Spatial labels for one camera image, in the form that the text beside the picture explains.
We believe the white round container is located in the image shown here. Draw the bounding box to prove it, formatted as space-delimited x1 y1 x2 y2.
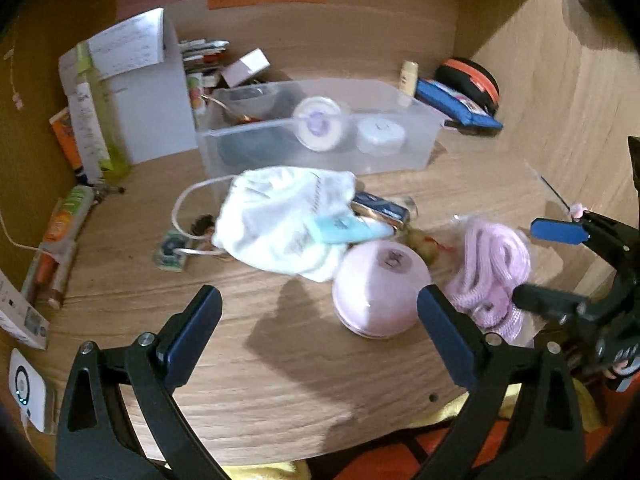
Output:
356 116 406 157

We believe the white purple round spool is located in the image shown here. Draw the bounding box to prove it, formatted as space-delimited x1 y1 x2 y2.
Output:
292 96 351 152

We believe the thin pen with pink end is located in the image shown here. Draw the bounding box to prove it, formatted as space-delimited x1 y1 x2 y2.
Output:
525 160 588 220

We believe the brown tube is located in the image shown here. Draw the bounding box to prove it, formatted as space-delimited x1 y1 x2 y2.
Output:
47 245 78 310

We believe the green white packet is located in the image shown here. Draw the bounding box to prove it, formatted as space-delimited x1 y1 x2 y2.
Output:
59 40 132 176

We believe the pink round case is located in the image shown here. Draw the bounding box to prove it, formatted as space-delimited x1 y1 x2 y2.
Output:
332 240 432 338

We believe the cream bottle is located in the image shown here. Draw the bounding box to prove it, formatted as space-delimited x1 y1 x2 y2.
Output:
399 61 420 98

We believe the black orange round case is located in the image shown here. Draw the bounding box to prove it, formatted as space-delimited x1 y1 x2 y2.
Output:
435 57 501 116

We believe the white cardboard box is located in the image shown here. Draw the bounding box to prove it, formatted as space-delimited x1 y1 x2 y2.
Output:
0 270 51 351

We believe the thin white cable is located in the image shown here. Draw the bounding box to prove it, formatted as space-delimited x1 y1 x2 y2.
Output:
0 207 56 256

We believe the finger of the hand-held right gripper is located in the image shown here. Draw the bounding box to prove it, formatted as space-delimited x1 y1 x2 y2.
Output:
530 209 633 261
511 282 598 327

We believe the small white box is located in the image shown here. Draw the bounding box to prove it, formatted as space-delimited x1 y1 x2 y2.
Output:
221 48 271 88

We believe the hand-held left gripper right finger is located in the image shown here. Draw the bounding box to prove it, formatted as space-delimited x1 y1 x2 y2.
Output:
416 284 586 480

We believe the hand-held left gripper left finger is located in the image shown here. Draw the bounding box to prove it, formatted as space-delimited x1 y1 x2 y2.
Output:
55 284 236 480

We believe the stack of books and packets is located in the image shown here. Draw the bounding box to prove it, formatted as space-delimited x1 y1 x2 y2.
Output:
179 37 231 76

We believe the white cord loop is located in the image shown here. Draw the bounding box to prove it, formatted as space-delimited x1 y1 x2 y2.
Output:
171 175 236 257

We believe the teal tube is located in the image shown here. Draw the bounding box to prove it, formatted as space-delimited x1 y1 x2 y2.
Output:
314 214 393 245

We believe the wooden desktop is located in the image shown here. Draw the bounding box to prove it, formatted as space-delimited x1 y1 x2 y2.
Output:
30 50 640 461

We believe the fruit print box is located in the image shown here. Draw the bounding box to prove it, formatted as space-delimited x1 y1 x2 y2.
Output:
186 72 208 116

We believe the wooden shelf board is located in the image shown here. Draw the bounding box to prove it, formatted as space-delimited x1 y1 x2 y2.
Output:
430 0 541 61

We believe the pink cord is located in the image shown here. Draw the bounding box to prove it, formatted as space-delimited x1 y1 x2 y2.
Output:
445 217 532 336

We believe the white file box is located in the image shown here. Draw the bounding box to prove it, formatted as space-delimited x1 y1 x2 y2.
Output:
87 7 200 165

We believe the white charger device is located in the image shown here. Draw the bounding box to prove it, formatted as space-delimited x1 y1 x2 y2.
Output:
7 347 57 433

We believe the green orange tube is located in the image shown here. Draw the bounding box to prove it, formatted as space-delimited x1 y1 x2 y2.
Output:
42 185 97 246

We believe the clear plastic bowl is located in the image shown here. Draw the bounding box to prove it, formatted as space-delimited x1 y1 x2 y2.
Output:
210 85 281 121

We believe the blue pencil case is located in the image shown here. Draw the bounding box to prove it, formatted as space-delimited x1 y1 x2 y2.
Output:
415 77 503 136

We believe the white cloth drawstring bag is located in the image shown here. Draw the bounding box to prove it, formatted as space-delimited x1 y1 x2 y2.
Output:
210 166 357 282

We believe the yellow cloth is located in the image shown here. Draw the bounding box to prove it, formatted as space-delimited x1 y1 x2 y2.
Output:
220 380 601 480

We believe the printed paper sheet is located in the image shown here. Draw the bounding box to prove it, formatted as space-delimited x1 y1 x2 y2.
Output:
87 7 165 81

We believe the clear plastic storage bin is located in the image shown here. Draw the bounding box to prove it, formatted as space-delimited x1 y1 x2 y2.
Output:
195 79 446 181

